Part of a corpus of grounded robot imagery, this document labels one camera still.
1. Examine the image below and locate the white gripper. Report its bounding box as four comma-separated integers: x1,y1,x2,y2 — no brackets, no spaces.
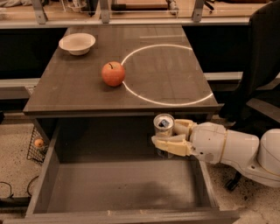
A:
151,119,227,164

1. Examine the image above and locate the red apple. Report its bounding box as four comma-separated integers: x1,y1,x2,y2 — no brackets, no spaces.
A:
101,61,125,87

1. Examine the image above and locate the small orange fruit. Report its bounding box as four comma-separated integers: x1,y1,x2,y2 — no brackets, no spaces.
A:
34,138,44,148

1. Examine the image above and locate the open top drawer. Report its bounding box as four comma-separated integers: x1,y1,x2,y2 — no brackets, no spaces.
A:
3,117,239,224

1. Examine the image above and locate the black wire basket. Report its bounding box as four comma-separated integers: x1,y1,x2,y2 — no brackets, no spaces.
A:
26,128,48,165

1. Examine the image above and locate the dark wooden cabinet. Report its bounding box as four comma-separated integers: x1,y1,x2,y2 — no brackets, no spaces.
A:
24,25,218,129

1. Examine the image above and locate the black floor cable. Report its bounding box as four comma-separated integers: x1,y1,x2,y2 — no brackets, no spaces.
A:
0,175,39,208

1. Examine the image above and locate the white ceramic bowl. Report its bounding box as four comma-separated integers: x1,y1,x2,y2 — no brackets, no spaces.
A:
59,33,95,56

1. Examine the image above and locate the black office chair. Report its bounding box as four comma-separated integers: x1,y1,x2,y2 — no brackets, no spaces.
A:
219,0,280,183

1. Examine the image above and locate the silver blue redbull can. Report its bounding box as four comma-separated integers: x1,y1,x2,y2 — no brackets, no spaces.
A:
152,113,176,159

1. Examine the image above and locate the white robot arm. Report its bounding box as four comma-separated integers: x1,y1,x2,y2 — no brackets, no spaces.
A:
151,115,280,187

